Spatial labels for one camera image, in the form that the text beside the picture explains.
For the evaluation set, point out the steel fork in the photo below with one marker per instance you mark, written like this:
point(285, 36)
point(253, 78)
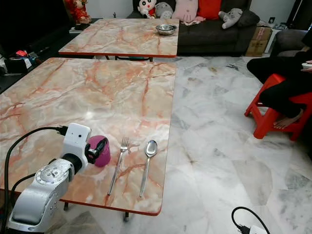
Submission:
point(119, 163)

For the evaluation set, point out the dark grey sofa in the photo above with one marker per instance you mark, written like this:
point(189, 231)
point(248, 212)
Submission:
point(209, 39)

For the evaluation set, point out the cartoon boy plush doll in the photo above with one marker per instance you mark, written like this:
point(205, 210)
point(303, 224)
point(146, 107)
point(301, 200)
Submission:
point(146, 7)

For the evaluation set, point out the red and gold figurine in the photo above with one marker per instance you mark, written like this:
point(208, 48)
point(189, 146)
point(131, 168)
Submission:
point(78, 10)

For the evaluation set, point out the red cushion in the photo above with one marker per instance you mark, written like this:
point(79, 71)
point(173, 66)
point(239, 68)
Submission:
point(208, 7)

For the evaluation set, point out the black wall socket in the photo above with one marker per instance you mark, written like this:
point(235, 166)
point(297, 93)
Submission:
point(271, 20)

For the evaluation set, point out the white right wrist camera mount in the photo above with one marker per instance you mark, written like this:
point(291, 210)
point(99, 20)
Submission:
point(257, 230)

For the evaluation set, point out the round grey plush toy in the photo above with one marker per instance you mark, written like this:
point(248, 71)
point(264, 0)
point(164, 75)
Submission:
point(164, 9)

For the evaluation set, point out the pink plastic cup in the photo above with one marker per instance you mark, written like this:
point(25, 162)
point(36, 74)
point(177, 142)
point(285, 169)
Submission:
point(102, 159)

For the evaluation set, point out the pink plush toy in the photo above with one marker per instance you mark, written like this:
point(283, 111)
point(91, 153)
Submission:
point(185, 9)

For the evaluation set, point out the steel spoon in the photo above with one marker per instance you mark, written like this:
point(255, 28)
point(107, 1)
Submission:
point(150, 147)

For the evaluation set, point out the steel bowl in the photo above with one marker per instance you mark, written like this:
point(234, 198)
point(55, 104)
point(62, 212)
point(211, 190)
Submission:
point(166, 29)

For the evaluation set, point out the black television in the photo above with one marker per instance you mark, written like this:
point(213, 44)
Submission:
point(29, 24)

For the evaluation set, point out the grey armchair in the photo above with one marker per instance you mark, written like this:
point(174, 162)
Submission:
point(290, 39)

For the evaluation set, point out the black television bench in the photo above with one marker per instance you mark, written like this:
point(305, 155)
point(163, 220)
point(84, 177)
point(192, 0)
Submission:
point(48, 51)

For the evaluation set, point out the red plastic stool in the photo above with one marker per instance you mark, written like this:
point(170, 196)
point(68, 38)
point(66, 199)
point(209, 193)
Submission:
point(268, 122)

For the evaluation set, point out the brown cardboard box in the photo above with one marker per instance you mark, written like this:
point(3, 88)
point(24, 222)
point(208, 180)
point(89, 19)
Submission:
point(258, 41)

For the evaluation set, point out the grey long-limbed plush toy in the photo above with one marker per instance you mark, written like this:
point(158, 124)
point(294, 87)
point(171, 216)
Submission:
point(230, 17)

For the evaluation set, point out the person in black trousers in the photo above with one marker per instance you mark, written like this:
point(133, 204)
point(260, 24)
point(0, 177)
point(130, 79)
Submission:
point(282, 83)

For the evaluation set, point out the dark grey cushion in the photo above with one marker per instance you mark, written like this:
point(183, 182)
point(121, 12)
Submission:
point(249, 18)

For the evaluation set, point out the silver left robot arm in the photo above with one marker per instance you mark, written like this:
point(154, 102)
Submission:
point(39, 204)

